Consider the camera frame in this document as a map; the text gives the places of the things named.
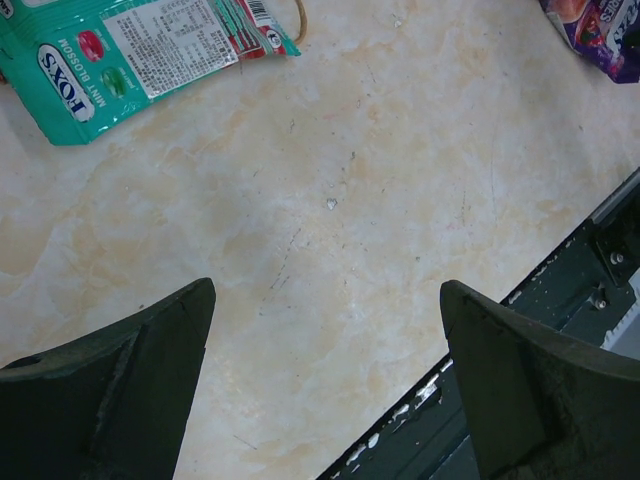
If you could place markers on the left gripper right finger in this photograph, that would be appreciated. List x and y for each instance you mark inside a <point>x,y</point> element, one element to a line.
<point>539,404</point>

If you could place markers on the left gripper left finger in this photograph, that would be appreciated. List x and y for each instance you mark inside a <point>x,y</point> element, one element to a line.
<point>112,404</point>

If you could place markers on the teal mint candy bag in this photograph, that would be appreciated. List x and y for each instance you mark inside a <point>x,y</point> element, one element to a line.
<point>80,67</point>

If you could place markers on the red paper bag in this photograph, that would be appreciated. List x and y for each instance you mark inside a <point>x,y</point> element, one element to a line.
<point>303,22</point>

